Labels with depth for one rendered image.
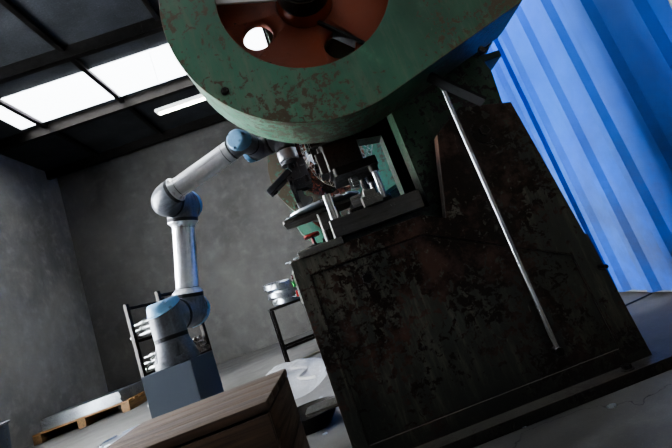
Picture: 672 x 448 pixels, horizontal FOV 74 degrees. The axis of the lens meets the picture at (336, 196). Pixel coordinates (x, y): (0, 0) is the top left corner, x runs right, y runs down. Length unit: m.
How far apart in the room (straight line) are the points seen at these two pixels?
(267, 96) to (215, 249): 7.39
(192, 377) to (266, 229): 6.85
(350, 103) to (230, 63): 0.35
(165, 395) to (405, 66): 1.28
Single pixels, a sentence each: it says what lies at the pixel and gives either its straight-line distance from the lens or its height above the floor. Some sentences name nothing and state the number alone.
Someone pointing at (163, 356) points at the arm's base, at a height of 0.49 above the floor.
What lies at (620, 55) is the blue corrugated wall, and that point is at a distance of 2.10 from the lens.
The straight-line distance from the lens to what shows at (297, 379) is 2.74.
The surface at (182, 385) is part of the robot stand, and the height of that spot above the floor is 0.38.
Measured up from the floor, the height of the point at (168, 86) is 4.25.
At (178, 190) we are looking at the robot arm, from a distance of 1.71.
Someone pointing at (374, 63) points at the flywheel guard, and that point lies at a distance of 1.29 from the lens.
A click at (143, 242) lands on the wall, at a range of 9.03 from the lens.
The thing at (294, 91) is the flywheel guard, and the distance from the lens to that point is 1.25.
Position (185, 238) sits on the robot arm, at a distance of 1.83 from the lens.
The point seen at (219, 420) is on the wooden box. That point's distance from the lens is 0.97.
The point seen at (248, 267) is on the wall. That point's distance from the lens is 8.39.
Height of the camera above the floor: 0.50
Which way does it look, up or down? 11 degrees up
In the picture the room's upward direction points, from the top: 20 degrees counter-clockwise
